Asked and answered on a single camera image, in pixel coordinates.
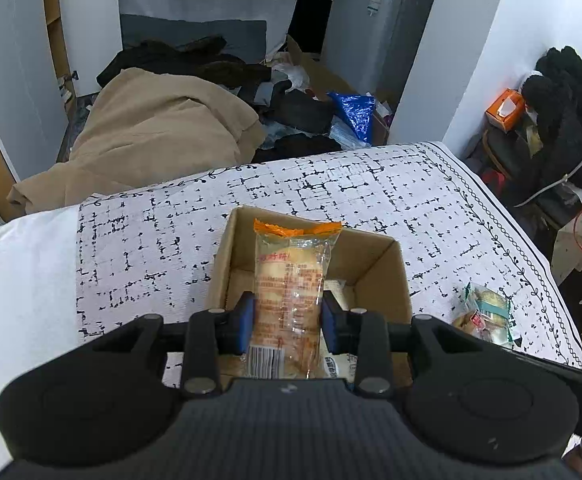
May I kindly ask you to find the white plastic bag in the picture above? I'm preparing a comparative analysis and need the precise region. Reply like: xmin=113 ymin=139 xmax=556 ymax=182
xmin=271 ymin=62 xmax=312 ymax=92

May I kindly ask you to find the white wardrobe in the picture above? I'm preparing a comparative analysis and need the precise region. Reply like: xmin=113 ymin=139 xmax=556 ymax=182
xmin=0 ymin=0 xmax=124 ymax=221

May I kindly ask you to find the black white grid blanket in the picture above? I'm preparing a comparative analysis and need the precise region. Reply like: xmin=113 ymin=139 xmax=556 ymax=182
xmin=73 ymin=141 xmax=582 ymax=391

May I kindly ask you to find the clear orange bread packet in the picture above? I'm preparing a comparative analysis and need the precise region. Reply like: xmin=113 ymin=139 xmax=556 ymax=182
xmin=245 ymin=217 xmax=344 ymax=381

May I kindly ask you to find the black fluffy coat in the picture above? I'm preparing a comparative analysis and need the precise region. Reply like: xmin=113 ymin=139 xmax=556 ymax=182
xmin=521 ymin=46 xmax=582 ymax=201

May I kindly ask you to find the black jacket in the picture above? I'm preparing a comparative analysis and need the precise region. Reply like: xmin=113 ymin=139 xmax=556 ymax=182
xmin=96 ymin=35 xmax=274 ymax=96

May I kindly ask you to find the red label snack packet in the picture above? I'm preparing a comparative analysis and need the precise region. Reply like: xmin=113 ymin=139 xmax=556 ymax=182
xmin=452 ymin=309 xmax=489 ymax=343

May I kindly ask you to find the brown chair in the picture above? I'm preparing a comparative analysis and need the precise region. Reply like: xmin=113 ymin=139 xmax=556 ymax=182
xmin=482 ymin=127 xmax=536 ymax=181

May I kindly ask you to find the white snack packet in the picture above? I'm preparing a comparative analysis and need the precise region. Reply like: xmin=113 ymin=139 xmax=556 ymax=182
xmin=323 ymin=352 xmax=358 ymax=380

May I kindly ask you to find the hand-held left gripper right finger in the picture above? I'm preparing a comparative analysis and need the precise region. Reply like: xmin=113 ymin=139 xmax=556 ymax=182
xmin=321 ymin=291 xmax=492 ymax=395

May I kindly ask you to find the orange tissue box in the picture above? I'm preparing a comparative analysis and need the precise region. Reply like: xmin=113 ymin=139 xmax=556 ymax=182
xmin=486 ymin=88 xmax=526 ymax=133

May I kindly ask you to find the flat cardboard sheet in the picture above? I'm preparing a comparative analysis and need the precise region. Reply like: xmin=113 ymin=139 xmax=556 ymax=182
xmin=285 ymin=35 xmax=396 ymax=143

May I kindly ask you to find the grey fridge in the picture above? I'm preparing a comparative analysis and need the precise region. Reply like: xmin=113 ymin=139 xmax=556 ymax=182
xmin=321 ymin=0 xmax=436 ymax=106

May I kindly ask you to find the white bed sheet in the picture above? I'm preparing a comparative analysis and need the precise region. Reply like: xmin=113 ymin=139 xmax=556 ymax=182
xmin=0 ymin=205 xmax=84 ymax=466

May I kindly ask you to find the dark grey board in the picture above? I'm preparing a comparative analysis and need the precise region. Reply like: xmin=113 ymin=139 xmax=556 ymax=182
xmin=120 ymin=14 xmax=268 ymax=63

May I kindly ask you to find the blue plastic bag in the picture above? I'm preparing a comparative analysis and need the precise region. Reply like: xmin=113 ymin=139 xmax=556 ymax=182
xmin=328 ymin=91 xmax=378 ymax=146

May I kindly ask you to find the white cable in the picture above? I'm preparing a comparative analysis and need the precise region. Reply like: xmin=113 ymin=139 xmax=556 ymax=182
xmin=515 ymin=144 xmax=582 ymax=207

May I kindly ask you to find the cardboard box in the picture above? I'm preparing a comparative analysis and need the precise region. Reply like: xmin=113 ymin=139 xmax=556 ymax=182
xmin=206 ymin=206 xmax=414 ymax=391

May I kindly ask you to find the beige blanket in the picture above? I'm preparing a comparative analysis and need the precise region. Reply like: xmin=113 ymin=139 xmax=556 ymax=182
xmin=8 ymin=67 xmax=266 ymax=213

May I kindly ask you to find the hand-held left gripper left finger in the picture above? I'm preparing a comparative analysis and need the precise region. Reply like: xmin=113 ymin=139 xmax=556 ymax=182
xmin=92 ymin=291 xmax=258 ymax=397

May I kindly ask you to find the black cloth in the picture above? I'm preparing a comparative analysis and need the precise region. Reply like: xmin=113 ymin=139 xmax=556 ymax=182
xmin=253 ymin=132 xmax=344 ymax=163
xmin=263 ymin=87 xmax=336 ymax=133

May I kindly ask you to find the green edged snack packet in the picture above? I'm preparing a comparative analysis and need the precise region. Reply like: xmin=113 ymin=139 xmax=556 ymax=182
xmin=463 ymin=282 xmax=516 ymax=348

